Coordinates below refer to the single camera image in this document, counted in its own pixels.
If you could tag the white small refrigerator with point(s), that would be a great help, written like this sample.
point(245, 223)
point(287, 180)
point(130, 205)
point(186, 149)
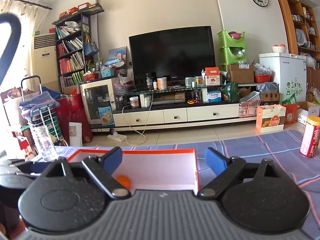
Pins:
point(289, 72)

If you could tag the brown cardboard box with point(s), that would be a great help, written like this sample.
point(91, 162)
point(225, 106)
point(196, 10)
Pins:
point(241, 73)

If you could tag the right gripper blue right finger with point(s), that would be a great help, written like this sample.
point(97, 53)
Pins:
point(227, 171)

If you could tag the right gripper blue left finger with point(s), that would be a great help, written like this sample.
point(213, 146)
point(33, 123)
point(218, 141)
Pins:
point(100, 170)

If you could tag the orange cardboard box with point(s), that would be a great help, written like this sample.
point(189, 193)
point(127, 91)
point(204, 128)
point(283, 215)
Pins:
point(161, 170)

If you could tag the wire shopping trolley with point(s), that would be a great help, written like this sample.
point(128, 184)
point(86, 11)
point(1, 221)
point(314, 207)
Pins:
point(40, 110)

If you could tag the black flat screen television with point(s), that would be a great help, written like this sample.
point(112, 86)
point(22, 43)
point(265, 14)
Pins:
point(173, 53)

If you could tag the glass mason jar mug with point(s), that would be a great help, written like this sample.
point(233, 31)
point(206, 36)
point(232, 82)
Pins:
point(44, 143)

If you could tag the beige standing air conditioner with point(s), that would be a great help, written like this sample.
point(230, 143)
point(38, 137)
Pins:
point(44, 60)

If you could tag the small orange fruit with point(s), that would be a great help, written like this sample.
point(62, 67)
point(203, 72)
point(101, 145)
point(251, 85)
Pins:
point(124, 181)

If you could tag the blue plaid bed sheet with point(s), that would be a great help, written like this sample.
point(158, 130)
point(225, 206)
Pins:
point(282, 147)

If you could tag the white power strip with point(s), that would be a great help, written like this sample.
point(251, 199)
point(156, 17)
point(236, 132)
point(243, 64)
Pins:
point(117, 137)

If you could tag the white tv stand cabinet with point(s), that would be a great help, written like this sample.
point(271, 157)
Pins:
point(190, 116)

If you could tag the wooden shelf unit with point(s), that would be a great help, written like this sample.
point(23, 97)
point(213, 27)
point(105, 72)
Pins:
point(301, 28)

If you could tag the red paper bag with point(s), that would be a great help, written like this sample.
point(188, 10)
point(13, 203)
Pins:
point(72, 110)

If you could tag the red white carton box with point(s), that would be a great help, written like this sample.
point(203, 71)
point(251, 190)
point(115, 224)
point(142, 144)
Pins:
point(26, 151)

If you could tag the black bookshelf with books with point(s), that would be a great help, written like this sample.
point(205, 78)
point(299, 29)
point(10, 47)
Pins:
point(72, 31)

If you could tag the red cylindrical can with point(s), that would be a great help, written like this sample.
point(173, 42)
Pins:
point(310, 139)

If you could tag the white glass door cabinet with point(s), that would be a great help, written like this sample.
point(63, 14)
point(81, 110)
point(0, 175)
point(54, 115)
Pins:
point(99, 102)

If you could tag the orange white gift bag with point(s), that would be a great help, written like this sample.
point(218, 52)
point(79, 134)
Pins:
point(270, 118)

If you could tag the green stacked plastic bins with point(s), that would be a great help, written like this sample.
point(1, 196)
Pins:
point(232, 47)

